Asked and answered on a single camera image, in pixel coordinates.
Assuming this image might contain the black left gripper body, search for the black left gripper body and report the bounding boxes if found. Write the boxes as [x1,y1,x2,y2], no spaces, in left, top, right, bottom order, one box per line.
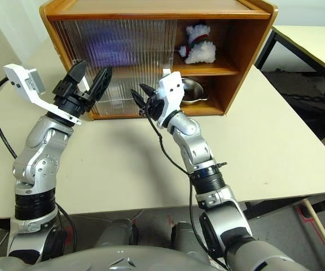
[52,80,95,116]

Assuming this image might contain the ribbed clear sliding door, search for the ribbed clear sliding door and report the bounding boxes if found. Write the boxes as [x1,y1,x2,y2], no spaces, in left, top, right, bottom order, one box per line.
[51,19,178,118]

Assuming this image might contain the grey robot torso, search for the grey robot torso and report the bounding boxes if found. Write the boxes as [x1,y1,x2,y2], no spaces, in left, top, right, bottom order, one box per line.
[0,245,228,271]

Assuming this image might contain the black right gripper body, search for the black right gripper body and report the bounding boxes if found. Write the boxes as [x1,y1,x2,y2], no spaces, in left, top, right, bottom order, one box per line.
[144,94,164,121]

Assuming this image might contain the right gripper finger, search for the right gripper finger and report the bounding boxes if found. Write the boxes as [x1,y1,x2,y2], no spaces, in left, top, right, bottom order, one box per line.
[138,83,156,99]
[130,89,147,110]

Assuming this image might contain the black table leg frame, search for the black table leg frame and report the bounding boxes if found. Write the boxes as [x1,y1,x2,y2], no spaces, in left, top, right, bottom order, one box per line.
[243,194,325,220]

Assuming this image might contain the light wooden stick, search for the light wooden stick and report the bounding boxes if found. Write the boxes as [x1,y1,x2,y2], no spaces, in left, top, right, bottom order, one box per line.
[303,197,325,271]

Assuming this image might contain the purple tissue pack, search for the purple tissue pack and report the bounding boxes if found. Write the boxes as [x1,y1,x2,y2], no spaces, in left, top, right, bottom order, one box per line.
[80,25,143,67]

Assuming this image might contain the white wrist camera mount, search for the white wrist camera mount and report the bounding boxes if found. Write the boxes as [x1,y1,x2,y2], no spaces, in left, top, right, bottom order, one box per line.
[154,71,185,128]
[3,64,82,126]

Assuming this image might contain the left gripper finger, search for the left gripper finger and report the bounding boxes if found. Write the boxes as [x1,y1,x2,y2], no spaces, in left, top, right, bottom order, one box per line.
[65,60,87,90]
[88,65,113,102]

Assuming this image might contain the white plush toy green hat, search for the white plush toy green hat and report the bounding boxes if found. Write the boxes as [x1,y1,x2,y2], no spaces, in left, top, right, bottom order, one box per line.
[178,21,217,65]

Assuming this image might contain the beige side table black frame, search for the beige side table black frame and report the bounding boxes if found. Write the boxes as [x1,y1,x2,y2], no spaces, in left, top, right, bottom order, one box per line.
[254,25,325,145]

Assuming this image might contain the wooden cabinet with shelves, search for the wooden cabinet with shelves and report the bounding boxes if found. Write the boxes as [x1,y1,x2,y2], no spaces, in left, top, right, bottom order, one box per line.
[39,0,279,121]

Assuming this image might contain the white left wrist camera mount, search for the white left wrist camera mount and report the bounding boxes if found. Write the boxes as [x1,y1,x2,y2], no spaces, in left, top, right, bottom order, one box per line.
[3,64,82,126]

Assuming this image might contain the grey rounded shape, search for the grey rounded shape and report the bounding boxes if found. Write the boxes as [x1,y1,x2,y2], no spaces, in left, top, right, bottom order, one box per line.
[94,218,138,249]
[172,221,205,252]

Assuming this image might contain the metal bowl with handles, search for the metal bowl with handles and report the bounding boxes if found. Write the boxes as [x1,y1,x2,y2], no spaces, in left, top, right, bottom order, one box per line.
[179,78,209,107]

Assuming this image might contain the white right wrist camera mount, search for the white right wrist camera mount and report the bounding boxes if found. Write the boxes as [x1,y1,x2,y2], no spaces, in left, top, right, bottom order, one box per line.
[154,71,185,128]

